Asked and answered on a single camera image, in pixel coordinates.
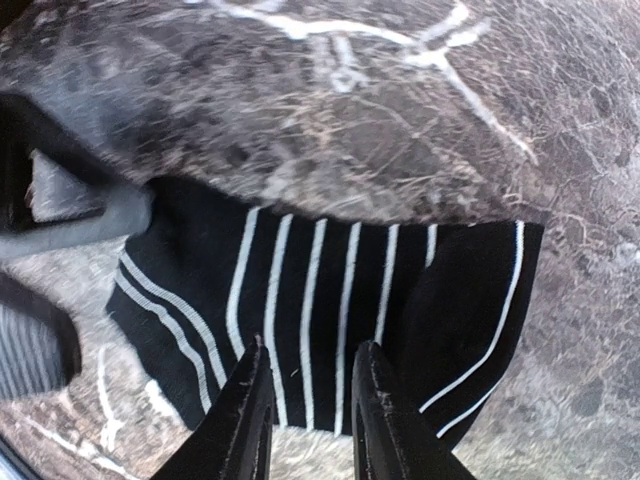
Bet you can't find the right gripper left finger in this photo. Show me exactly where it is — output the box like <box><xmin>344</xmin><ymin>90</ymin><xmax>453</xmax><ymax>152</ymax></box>
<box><xmin>153</xmin><ymin>335</ymin><xmax>274</xmax><ymax>480</ymax></box>

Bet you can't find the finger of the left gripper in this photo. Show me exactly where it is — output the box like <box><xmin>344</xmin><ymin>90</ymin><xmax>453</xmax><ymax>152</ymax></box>
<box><xmin>1</xmin><ymin>92</ymin><xmax>153</xmax><ymax>260</ymax></box>
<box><xmin>1</xmin><ymin>273</ymin><xmax>82</xmax><ymax>400</ymax></box>

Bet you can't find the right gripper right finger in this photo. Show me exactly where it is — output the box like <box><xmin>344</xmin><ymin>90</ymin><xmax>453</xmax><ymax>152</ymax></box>
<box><xmin>351</xmin><ymin>341</ymin><xmax>473</xmax><ymax>480</ymax></box>

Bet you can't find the black white striped sock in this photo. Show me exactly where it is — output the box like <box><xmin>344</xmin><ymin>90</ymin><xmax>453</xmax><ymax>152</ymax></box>
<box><xmin>106</xmin><ymin>177</ymin><xmax>544</xmax><ymax>447</ymax></box>

